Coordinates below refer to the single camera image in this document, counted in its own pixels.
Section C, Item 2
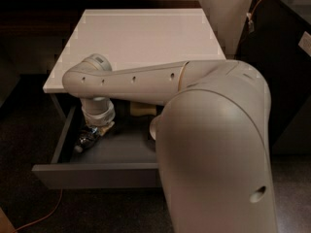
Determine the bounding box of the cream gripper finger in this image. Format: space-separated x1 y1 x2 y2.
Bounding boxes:
98 121 115 136

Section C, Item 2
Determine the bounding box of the yellow sponge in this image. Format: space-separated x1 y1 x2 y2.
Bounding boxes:
130 102 156 117

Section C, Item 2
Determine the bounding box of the black side cabinet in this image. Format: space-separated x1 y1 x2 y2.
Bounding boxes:
236 0 311 154

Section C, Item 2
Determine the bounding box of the grey top drawer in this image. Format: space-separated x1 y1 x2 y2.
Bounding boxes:
32 100 161 189

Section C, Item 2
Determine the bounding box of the grey panel at left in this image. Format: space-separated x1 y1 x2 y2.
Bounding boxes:
0 41 20 108

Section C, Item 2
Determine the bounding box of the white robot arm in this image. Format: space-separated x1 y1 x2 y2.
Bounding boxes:
62 59 278 233

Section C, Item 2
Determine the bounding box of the clear plastic water bottle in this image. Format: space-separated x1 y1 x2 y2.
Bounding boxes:
74 126 100 153

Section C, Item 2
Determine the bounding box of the grey three-drawer cabinet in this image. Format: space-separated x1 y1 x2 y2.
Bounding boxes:
44 9 225 115

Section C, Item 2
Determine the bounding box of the dark wooden shelf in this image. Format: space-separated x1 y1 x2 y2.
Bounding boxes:
0 0 201 37

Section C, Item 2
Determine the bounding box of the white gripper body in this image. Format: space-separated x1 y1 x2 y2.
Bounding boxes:
82 100 116 126

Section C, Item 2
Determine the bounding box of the white round bowl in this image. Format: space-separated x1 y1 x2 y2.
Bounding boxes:
149 116 159 140

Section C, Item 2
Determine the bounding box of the orange floor cable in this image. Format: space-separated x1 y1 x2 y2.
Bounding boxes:
12 187 64 233

